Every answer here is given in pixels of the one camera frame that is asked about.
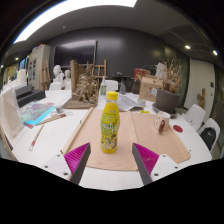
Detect stack of white dishes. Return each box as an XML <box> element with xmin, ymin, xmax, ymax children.
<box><xmin>136</xmin><ymin>98</ymin><xmax>147</xmax><ymax>108</ymax></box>

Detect white bottle with green label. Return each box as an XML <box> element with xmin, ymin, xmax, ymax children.
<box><xmin>99</xmin><ymin>75</ymin><xmax>108</xmax><ymax>96</ymax></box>

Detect white plastic chair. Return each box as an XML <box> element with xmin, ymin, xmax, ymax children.
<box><xmin>99</xmin><ymin>79</ymin><xmax>119</xmax><ymax>94</ymax></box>
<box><xmin>48</xmin><ymin>81</ymin><xmax>63</xmax><ymax>91</ymax></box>
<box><xmin>182</xmin><ymin>103</ymin><xmax>207</xmax><ymax>132</ymax></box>
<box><xmin>197</xmin><ymin>117</ymin><xmax>222</xmax><ymax>153</ymax></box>

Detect wooden easel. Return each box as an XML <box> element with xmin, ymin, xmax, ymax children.
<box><xmin>85</xmin><ymin>59</ymin><xmax>108</xmax><ymax>81</ymax></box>

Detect black backpack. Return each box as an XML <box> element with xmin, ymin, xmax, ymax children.
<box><xmin>199</xmin><ymin>127</ymin><xmax>218</xmax><ymax>149</ymax></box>

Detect small paint jar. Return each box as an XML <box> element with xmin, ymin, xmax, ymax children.
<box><xmin>54</xmin><ymin>104</ymin><xmax>64</xmax><ymax>115</ymax></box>

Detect beige wooden drawing board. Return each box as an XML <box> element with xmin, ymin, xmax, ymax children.
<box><xmin>61</xmin><ymin>107</ymin><xmax>192</xmax><ymax>172</ymax></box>

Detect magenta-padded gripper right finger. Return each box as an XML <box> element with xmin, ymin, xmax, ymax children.
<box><xmin>131</xmin><ymin>142</ymin><xmax>184</xmax><ymax>186</ymax></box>

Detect black wall screen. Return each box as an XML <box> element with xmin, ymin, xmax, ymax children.
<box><xmin>53</xmin><ymin>40</ymin><xmax>98</xmax><ymax>69</ymax></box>

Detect brown cardboard box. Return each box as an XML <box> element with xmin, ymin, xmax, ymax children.
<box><xmin>138</xmin><ymin>75</ymin><xmax>164</xmax><ymax>103</ymax></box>

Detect yellow drink bottle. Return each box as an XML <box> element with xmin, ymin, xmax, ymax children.
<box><xmin>100</xmin><ymin>91</ymin><xmax>121</xmax><ymax>154</ymax></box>

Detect grey plant saucer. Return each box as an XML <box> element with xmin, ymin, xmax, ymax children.
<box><xmin>151</xmin><ymin>102</ymin><xmax>178</xmax><ymax>119</ymax></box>

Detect long ceiling light panel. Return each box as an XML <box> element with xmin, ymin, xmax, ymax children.
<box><xmin>13</xmin><ymin>0</ymin><xmax>138</xmax><ymax>44</ymax></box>

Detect white cabinet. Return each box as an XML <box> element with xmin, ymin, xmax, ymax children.
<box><xmin>27</xmin><ymin>44</ymin><xmax>52</xmax><ymax>91</ymax></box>

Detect colourful picture book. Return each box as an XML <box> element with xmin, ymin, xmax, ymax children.
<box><xmin>18</xmin><ymin>100</ymin><xmax>57</xmax><ymax>127</ymax></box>

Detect stacked black boxes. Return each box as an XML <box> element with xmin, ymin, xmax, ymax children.
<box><xmin>14</xmin><ymin>83</ymin><xmax>47</xmax><ymax>108</ymax></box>

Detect wooden figurine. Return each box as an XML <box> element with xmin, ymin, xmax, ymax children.
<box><xmin>196</xmin><ymin>87</ymin><xmax>207</xmax><ymax>110</ymax></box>

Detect thin wooden stick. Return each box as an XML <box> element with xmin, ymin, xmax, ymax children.
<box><xmin>28</xmin><ymin>123</ymin><xmax>45</xmax><ymax>152</ymax></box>

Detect flat round red coaster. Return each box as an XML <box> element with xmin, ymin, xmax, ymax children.
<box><xmin>172</xmin><ymin>124</ymin><xmax>184</xmax><ymax>134</ymax></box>

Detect wooden paintbrush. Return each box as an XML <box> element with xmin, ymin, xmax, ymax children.
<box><xmin>35</xmin><ymin>111</ymin><xmax>74</xmax><ymax>127</ymax></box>

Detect printed paper sheets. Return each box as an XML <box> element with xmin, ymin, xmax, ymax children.
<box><xmin>116</xmin><ymin>94</ymin><xmax>145</xmax><ymax>112</ymax></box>

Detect white plaster bust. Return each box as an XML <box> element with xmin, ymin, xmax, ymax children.
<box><xmin>52</xmin><ymin>64</ymin><xmax>65</xmax><ymax>84</ymax></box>
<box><xmin>63</xmin><ymin>69</ymin><xmax>72</xmax><ymax>85</ymax></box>

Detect white canvas panel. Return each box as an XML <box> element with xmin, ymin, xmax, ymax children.
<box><xmin>0</xmin><ymin>87</ymin><xmax>25</xmax><ymax>139</ymax></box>

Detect red box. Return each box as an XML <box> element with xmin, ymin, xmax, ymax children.
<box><xmin>133</xmin><ymin>67</ymin><xmax>152</xmax><ymax>83</ymax></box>

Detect dried plant in grey pot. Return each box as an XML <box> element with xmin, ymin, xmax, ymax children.
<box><xmin>154</xmin><ymin>59</ymin><xmax>184</xmax><ymax>114</ymax></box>

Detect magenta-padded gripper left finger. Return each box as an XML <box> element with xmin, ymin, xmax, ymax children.
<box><xmin>42</xmin><ymin>142</ymin><xmax>92</xmax><ymax>185</ymax></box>

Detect white mug with brown handle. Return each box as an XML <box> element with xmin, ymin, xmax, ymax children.
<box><xmin>153</xmin><ymin>111</ymin><xmax>171</xmax><ymax>134</ymax></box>

